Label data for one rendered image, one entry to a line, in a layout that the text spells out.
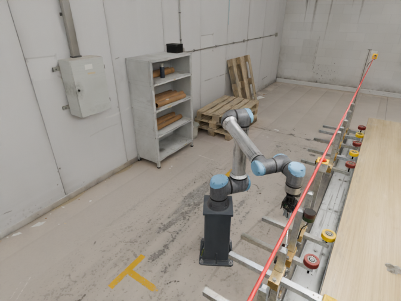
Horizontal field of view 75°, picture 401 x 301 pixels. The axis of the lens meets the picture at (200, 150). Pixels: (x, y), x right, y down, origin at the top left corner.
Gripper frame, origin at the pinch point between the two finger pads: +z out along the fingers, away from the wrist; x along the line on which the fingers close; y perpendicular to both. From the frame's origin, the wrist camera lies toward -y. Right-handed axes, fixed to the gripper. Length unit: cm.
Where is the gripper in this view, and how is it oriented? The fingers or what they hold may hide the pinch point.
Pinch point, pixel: (287, 215)
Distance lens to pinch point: 174.5
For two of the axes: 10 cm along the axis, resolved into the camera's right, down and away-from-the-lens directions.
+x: 8.3, 2.7, -4.9
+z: -0.1, 8.8, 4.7
